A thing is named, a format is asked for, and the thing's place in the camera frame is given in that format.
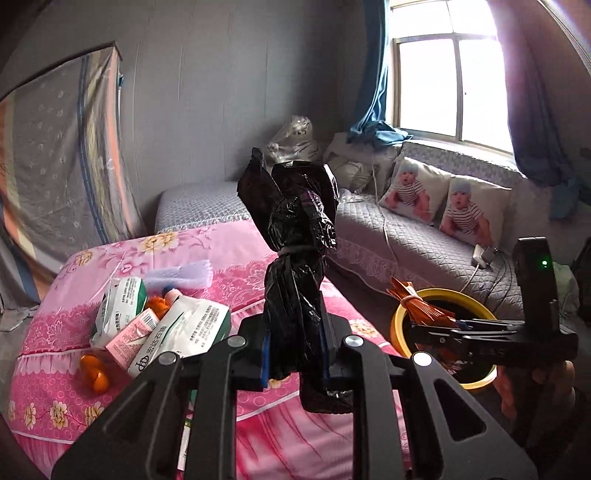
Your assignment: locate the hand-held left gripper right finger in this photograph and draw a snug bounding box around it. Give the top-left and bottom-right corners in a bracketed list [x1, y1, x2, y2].
[318, 318, 539, 480]

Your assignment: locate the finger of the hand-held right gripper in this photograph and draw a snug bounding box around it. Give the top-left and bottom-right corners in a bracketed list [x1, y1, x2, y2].
[409, 320, 523, 345]
[456, 342, 523, 368]

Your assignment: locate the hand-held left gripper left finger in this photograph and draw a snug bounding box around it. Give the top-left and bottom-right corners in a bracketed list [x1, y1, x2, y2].
[51, 316, 278, 480]

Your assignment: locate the orange packet bundle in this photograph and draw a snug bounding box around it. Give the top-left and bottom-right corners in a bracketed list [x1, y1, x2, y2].
[387, 276, 459, 334]

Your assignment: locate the yellow bin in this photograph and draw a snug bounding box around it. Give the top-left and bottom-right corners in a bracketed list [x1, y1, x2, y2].
[390, 288, 499, 391]

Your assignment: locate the black plastic bag bundle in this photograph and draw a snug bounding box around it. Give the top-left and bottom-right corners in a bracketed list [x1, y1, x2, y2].
[237, 147, 356, 414]

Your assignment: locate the person's right hand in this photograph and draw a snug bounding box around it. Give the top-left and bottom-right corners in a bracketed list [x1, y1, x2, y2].
[531, 360, 578, 418]

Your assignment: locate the white charger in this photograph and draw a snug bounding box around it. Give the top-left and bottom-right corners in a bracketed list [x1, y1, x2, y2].
[472, 244, 500, 269]

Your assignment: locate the large green white box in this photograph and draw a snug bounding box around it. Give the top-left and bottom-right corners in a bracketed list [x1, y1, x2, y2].
[127, 295, 232, 379]

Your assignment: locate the pink floral blanket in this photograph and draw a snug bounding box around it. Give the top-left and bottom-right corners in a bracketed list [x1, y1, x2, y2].
[7, 220, 416, 480]

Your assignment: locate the teal cloth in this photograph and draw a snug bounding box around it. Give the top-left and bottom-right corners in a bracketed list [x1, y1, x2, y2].
[551, 181, 579, 221]

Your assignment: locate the baby print pillow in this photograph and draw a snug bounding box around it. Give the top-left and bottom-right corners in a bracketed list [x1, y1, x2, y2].
[438, 174, 513, 247]
[379, 156, 452, 226]

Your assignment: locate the orange plastic capsule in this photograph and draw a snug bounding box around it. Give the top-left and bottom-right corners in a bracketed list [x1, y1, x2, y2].
[78, 353, 110, 394]
[146, 295, 172, 320]

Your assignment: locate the pink white box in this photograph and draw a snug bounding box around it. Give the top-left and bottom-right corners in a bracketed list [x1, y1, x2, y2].
[105, 308, 161, 372]

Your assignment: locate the small green white box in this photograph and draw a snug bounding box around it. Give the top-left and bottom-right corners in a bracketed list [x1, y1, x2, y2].
[90, 277, 148, 349]

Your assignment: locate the purple curtain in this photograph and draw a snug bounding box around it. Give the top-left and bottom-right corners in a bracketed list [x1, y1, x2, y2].
[488, 0, 591, 207]

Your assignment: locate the clear plastic bag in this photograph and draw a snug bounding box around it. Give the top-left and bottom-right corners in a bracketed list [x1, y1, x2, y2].
[267, 115, 321, 164]

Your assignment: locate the window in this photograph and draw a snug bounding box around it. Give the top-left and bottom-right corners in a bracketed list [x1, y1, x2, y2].
[390, 0, 515, 155]

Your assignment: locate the blue curtain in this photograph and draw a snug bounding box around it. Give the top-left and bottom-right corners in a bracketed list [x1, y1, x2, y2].
[346, 0, 415, 149]

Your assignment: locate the hanging patterned cloth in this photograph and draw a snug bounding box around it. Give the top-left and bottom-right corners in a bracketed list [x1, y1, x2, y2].
[0, 44, 147, 330]

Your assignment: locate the white cable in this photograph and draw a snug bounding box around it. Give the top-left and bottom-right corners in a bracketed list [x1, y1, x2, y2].
[344, 161, 483, 296]

